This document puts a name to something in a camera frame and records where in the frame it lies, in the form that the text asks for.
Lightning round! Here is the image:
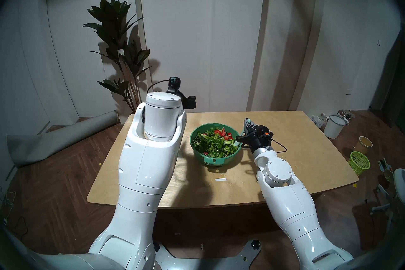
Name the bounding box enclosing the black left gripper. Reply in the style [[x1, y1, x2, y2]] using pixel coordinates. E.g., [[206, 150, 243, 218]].
[[167, 76, 197, 110]]

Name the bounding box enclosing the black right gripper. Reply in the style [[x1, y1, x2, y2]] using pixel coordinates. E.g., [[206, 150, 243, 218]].
[[235, 118, 274, 150]]

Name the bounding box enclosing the pale teal spoon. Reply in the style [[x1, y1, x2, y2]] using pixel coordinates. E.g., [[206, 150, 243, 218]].
[[234, 118, 253, 147]]

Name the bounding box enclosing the chopped lettuce tomato cucumber salad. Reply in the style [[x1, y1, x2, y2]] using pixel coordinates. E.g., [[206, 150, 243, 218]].
[[193, 127, 239, 158]]

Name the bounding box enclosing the green salad bowl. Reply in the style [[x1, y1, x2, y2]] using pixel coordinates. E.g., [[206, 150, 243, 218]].
[[190, 123, 243, 167]]

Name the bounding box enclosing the crumpled white trash pile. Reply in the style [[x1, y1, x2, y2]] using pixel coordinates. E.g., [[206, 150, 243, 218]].
[[310, 113, 329, 129]]

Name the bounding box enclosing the white bucket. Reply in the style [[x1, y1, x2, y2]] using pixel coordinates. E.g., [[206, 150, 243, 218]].
[[323, 114, 347, 139]]

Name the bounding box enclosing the tall dark green potted plant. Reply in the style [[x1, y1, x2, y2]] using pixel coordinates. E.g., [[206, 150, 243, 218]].
[[83, 0, 152, 114]]

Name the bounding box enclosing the tan paper cup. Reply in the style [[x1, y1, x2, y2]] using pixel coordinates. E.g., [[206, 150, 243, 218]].
[[354, 136, 373, 154]]

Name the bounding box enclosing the green mesh basket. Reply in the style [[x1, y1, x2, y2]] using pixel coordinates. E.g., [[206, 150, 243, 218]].
[[348, 151, 371, 176]]

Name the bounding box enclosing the rolled grey mat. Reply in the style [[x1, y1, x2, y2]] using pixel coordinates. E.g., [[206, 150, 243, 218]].
[[6, 110, 120, 168]]

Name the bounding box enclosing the white office chair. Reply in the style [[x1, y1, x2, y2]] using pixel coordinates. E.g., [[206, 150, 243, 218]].
[[370, 168, 405, 225]]

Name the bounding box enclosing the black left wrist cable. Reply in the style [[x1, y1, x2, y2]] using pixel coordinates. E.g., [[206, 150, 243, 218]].
[[146, 80, 171, 94]]

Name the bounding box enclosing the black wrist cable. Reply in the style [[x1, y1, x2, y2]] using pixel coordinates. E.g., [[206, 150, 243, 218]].
[[146, 80, 171, 94], [271, 138, 288, 153]]

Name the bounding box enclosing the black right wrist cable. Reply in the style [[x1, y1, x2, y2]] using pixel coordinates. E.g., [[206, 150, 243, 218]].
[[271, 138, 288, 153]]

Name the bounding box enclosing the grey metal robot base plate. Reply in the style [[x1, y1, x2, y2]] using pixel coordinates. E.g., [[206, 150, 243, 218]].
[[155, 239, 262, 270]]

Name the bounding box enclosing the black floor cable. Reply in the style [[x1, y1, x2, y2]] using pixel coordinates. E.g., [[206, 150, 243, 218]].
[[5, 216, 29, 236]]

